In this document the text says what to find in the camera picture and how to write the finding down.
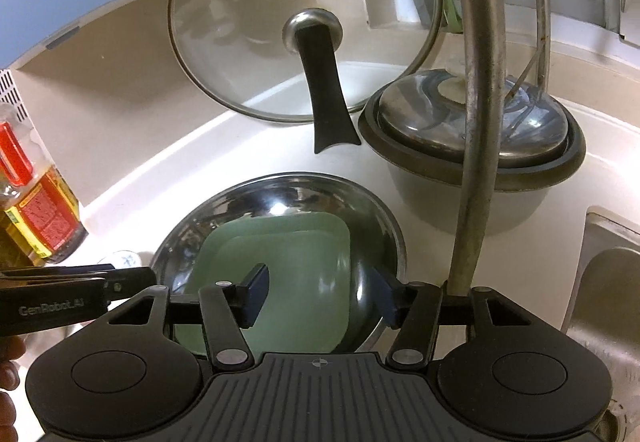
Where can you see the green square plate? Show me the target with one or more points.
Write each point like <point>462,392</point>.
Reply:
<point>300,282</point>

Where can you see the white pot dark rim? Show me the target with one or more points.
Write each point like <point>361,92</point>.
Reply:
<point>430,199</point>

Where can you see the steel sink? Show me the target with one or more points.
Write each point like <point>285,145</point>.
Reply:
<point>607,282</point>

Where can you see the white vented panel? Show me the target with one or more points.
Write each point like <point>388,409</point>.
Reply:
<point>12,95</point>

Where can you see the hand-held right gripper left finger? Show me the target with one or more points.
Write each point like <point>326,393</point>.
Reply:
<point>255,294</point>

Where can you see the curved steel faucet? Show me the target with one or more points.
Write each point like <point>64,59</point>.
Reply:
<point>481,72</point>

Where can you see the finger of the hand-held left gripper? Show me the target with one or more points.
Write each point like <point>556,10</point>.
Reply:
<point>131,283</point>

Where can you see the person's left hand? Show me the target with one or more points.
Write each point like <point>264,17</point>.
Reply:
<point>9,362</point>

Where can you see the small white patterned dish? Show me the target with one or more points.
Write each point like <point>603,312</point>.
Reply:
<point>125,258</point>

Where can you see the domed steel pot lid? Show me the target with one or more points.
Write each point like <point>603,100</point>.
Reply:
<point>425,117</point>

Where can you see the large steel basin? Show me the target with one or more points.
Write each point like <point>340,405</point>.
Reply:
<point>280,194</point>

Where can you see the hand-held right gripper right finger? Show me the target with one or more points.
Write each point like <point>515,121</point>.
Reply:
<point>386,302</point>

